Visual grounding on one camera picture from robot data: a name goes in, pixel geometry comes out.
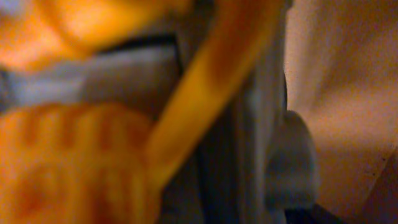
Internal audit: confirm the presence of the white cardboard box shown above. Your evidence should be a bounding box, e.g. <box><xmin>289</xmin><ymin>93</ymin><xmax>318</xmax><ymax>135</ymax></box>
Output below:
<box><xmin>285</xmin><ymin>0</ymin><xmax>397</xmax><ymax>223</ymax></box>

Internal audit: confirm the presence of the red toy fire truck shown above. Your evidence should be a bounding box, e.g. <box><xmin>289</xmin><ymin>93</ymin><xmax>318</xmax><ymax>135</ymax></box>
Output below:
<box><xmin>1</xmin><ymin>0</ymin><xmax>318</xmax><ymax>223</ymax></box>

